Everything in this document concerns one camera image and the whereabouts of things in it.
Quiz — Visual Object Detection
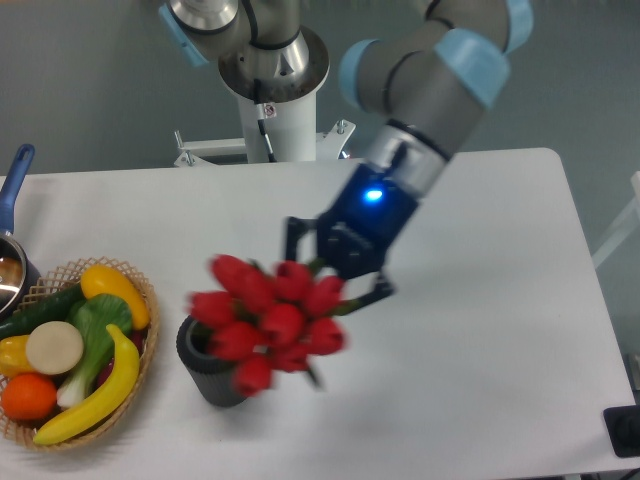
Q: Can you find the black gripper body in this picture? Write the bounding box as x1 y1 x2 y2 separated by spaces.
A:
316 163 418 279

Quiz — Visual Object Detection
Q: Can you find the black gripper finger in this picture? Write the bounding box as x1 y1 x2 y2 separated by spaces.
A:
284 216 317 261
333 270 395 316

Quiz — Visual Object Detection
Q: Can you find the red tulip bouquet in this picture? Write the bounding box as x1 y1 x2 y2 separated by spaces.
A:
189 255 346 399

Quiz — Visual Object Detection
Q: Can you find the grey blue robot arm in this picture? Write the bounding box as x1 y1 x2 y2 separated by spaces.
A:
159 1 534 316

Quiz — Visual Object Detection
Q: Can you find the dark grey ribbed vase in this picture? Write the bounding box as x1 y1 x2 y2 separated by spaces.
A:
176 316 247 408

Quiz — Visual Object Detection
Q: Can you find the red fruit in basket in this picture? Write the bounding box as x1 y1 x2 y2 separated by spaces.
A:
95 330 145 388

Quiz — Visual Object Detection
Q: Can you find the yellow squash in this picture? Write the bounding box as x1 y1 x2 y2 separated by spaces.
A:
80 264 150 330

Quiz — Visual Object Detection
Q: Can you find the yellow banana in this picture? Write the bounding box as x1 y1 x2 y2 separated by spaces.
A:
33 324 140 446

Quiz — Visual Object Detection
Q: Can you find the green bok choy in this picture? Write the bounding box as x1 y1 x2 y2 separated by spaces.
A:
57 294 132 410

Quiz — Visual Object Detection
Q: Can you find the green cucumber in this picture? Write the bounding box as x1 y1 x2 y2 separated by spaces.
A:
1 283 85 340

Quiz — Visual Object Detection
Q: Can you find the beige round disc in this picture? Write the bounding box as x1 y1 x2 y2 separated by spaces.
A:
25 321 84 375

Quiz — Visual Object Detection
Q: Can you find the black device at edge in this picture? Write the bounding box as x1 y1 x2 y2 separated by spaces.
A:
603 405 639 458

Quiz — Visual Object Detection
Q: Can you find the yellow bell pepper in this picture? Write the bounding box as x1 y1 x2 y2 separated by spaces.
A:
0 335 35 378

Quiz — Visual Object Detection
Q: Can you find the orange fruit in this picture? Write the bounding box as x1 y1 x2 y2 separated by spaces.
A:
1 373 57 421

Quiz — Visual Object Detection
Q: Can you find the woven wicker basket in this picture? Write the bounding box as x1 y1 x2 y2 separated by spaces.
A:
1 257 160 452

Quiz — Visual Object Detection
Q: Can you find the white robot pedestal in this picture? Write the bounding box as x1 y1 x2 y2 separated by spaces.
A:
174 26 356 167

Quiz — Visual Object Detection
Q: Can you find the black cable on pedestal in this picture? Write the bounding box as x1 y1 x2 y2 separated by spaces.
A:
252 77 278 164

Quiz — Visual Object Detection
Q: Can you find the white frame at right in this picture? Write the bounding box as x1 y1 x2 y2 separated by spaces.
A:
591 171 639 269

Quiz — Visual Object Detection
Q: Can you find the blue handled saucepan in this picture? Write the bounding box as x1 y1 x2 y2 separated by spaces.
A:
1 144 40 321

